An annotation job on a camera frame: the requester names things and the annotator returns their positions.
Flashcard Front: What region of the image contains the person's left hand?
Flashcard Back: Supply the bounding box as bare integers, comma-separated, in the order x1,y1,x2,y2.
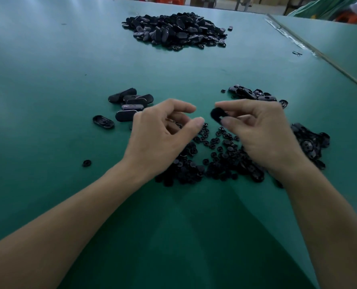
121,99,205,184

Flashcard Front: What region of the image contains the person's right hand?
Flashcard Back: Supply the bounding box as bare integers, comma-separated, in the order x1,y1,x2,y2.
215,99,312,180

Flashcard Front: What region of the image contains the pile of black oval shells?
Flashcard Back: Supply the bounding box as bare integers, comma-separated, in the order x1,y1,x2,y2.
228,85,331,189

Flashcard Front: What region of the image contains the pile of small black buttons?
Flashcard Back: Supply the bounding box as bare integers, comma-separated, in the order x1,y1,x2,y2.
154,122,265,187

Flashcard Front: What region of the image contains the person's left forearm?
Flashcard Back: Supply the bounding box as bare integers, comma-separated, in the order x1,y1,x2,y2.
0,162,146,289

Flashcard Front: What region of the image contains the person's right forearm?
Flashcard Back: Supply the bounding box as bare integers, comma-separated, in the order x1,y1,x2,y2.
275,156,357,289

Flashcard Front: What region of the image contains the green striped bag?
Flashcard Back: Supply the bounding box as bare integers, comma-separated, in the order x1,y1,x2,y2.
288,0,357,20

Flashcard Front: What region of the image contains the small open cardboard box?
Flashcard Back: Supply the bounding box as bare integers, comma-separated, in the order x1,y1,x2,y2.
191,0,218,8

